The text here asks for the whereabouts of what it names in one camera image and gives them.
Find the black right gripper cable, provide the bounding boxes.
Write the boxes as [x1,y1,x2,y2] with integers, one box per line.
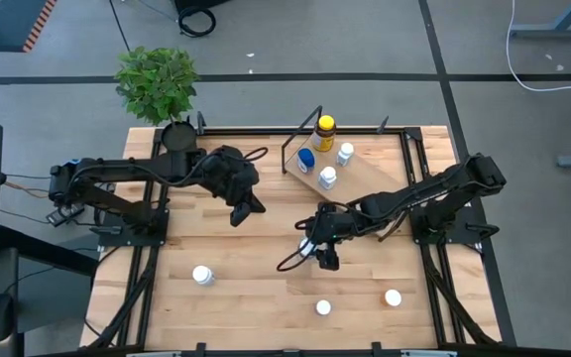
[276,217,319,273]

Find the blue-capped clear bottle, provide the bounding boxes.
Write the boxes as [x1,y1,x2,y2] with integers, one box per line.
[296,147,316,175]

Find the coiled black cable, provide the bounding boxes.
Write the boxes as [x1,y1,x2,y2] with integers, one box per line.
[176,5,217,39]

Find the green leafy plant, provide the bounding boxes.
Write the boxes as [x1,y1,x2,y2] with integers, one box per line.
[114,46,201,127]

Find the black power adapter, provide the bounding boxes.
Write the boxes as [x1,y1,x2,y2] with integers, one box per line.
[46,203,86,228]

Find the black floor box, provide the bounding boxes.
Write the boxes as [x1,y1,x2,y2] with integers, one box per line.
[172,0,232,14]

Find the blue-grey table leg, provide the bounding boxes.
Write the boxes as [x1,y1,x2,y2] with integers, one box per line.
[508,0,571,41]

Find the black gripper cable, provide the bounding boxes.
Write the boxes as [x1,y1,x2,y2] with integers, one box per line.
[239,145,271,164]
[276,217,319,273]

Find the yellow-capped amber bottle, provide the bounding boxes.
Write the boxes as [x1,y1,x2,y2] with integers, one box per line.
[310,114,338,154]

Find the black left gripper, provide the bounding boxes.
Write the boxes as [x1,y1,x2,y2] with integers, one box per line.
[200,144,269,228]

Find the dark grey desk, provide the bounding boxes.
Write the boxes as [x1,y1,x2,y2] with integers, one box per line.
[0,225,99,357]

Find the white floor cable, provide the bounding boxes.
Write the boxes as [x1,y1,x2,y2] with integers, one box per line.
[506,0,571,93]

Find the white medicine bottle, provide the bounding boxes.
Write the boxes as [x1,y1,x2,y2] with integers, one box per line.
[191,265,216,288]

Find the black aluminium table frame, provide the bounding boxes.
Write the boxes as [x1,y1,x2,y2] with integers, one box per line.
[79,111,503,357]

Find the dark mat orange stripes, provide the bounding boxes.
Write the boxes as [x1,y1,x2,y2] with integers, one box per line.
[0,0,59,55]

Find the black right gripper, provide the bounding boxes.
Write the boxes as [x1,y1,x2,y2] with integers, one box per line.
[307,200,364,273]

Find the wooden shelf black frame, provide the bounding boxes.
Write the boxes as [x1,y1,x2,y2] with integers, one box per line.
[280,104,428,244]

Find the white bottle blue-banded label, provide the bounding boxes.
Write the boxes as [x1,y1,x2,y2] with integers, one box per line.
[335,142,356,168]
[317,166,339,191]

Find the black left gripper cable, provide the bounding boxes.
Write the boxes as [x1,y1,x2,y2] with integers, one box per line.
[239,145,271,164]

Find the black plant pot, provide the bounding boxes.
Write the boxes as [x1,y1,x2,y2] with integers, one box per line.
[160,120,199,155]

